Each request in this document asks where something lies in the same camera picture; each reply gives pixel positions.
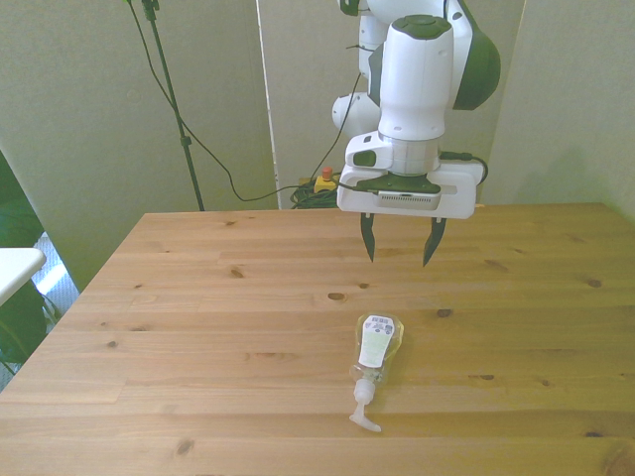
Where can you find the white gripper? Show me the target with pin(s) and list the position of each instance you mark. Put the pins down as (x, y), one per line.
(459, 196)

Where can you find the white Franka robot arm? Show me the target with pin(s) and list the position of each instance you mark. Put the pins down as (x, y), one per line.
(417, 74)

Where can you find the white side table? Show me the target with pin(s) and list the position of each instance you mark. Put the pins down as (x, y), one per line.
(17, 270)

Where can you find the black camera stand pole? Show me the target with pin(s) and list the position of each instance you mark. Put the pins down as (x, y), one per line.
(173, 109)

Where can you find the clear hand sanitizer pump bottle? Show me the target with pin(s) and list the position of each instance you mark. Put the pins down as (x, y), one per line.
(375, 347)

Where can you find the yellow emergency stop button box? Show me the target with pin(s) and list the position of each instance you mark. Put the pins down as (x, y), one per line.
(327, 182)

